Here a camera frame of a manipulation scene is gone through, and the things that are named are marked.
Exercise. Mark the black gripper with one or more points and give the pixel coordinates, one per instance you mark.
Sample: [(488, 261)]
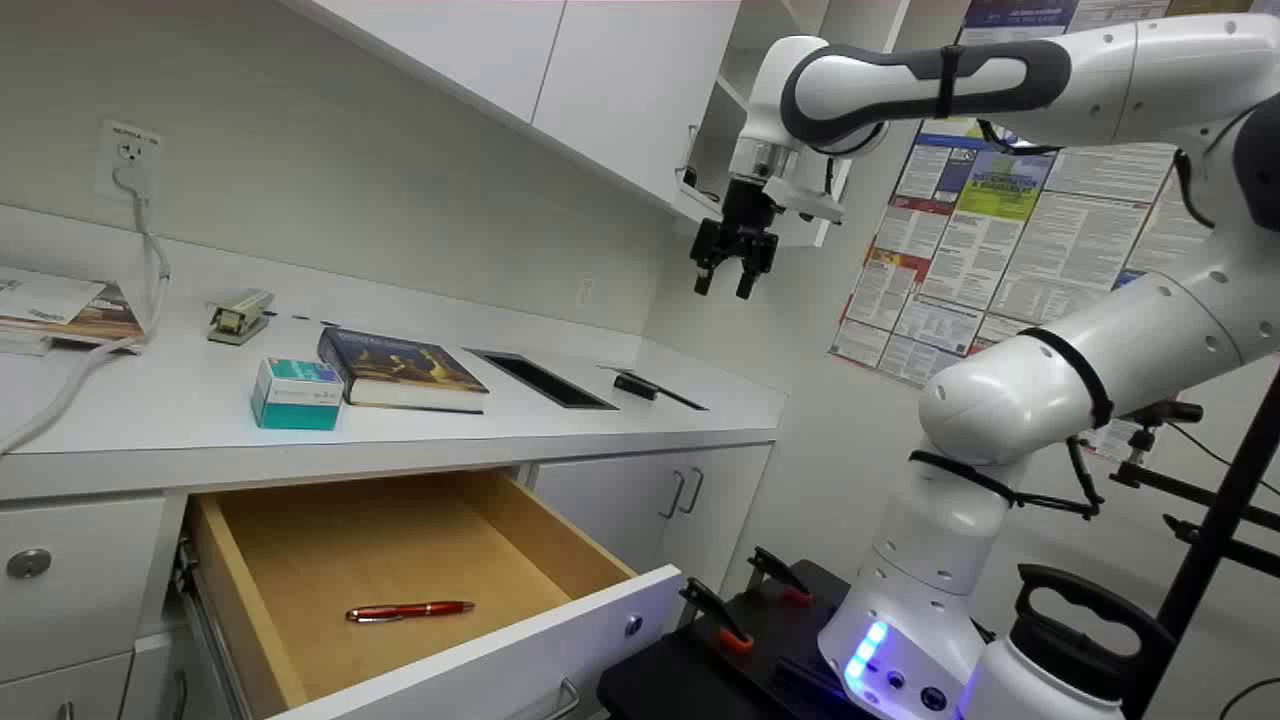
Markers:
[(743, 229)]

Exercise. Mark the red pen with silver tip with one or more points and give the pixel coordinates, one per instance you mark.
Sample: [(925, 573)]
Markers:
[(406, 608)]

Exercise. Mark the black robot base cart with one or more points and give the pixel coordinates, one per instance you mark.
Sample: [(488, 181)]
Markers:
[(706, 681)]

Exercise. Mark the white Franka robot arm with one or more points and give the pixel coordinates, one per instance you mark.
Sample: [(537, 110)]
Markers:
[(1067, 375)]

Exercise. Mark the open wooden drawer white front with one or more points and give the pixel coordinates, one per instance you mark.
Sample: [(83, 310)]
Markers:
[(400, 573)]

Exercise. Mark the closed white drawer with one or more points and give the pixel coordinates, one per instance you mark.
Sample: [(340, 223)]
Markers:
[(85, 602)]

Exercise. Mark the round metal drawer knob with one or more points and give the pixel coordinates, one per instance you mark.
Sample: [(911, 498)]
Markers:
[(30, 564)]

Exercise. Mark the black comb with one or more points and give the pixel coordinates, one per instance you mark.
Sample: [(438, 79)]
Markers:
[(646, 384)]

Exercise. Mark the white open shelf unit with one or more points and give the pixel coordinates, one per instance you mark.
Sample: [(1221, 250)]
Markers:
[(747, 24)]

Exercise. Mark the white lower cabinet doors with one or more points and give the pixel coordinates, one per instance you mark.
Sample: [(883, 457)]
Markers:
[(625, 515)]

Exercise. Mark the white upper cabinet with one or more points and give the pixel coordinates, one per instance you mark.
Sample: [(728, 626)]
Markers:
[(586, 66)]

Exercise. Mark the dark hardcover book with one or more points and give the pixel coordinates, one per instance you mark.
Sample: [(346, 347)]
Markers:
[(400, 371)]

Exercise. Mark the teal and white box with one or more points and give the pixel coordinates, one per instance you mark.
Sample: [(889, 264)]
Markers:
[(299, 392)]

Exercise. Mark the small dark object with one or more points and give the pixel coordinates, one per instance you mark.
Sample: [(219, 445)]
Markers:
[(240, 317)]

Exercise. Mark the black tripod stand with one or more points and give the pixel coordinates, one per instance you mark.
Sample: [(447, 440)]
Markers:
[(1214, 534)]

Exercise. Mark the stack of magazines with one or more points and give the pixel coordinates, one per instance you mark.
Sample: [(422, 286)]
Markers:
[(73, 314)]

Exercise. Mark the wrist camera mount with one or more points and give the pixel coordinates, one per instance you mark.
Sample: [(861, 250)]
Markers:
[(807, 200)]

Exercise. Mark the large multicolour wall poster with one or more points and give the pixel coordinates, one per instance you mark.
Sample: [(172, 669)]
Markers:
[(987, 252)]

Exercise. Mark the blue header wall poster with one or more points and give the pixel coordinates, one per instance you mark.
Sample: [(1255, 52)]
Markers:
[(1021, 15)]

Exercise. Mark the white wall outlet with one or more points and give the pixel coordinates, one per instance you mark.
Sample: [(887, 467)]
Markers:
[(130, 160)]

